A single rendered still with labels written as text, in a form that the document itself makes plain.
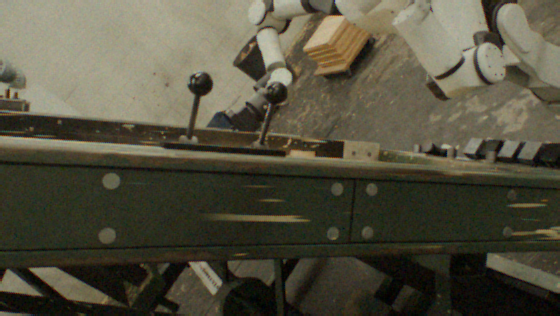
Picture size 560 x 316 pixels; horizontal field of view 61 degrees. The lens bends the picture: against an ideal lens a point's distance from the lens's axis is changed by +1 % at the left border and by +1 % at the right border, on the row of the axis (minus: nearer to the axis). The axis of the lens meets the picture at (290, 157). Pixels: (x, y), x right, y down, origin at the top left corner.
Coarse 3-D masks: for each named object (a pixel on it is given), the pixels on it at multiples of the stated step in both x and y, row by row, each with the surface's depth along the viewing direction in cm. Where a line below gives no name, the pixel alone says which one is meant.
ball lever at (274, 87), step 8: (272, 88) 72; (280, 88) 72; (264, 96) 74; (272, 96) 72; (280, 96) 73; (272, 104) 74; (272, 112) 75; (264, 128) 77; (264, 136) 78; (256, 144) 78; (264, 144) 79
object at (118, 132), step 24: (0, 96) 106; (0, 120) 104; (24, 120) 105; (48, 120) 107; (72, 120) 109; (96, 120) 111; (144, 144) 116; (216, 144) 124; (240, 144) 126; (288, 144) 132; (312, 144) 135; (336, 144) 139; (360, 144) 142
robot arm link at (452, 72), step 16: (432, 16) 86; (416, 32) 85; (432, 32) 85; (416, 48) 88; (432, 48) 86; (448, 48) 86; (432, 64) 88; (448, 64) 87; (464, 64) 88; (432, 80) 94; (448, 80) 90; (464, 80) 89; (480, 80) 89; (448, 96) 95
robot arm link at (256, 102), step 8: (256, 96) 145; (248, 104) 146; (256, 104) 143; (264, 104) 144; (224, 112) 143; (232, 112) 142; (240, 112) 143; (248, 112) 144; (256, 112) 144; (264, 112) 144; (232, 120) 142; (240, 120) 143; (248, 120) 144; (256, 120) 145; (264, 120) 146; (240, 128) 143; (248, 128) 144; (256, 128) 145
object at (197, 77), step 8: (200, 72) 68; (192, 80) 67; (200, 80) 67; (208, 80) 68; (192, 88) 68; (200, 88) 68; (208, 88) 68; (200, 96) 70; (192, 112) 71; (192, 120) 72; (192, 128) 72; (184, 136) 74; (192, 136) 74
